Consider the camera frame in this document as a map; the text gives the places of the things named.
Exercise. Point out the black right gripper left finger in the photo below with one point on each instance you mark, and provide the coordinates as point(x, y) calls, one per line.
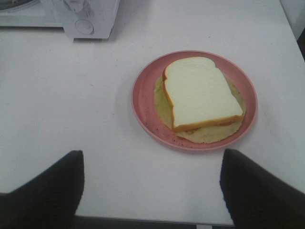
point(48, 201)

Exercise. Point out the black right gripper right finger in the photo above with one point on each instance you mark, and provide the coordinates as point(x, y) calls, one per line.
point(256, 199)

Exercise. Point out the pink round plate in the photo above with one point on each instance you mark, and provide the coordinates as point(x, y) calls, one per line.
point(145, 113)

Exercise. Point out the white bread sandwich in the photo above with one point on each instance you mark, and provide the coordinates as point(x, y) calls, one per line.
point(194, 99)

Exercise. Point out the round white door-release button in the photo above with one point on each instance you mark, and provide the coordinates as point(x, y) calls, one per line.
point(84, 27)

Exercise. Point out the white timer knob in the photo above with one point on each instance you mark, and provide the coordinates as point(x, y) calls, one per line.
point(75, 6)

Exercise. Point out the white microwave oven body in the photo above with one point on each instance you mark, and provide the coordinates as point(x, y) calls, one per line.
point(53, 14)

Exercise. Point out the glass microwave turntable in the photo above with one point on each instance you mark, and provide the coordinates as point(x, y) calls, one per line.
point(13, 4)

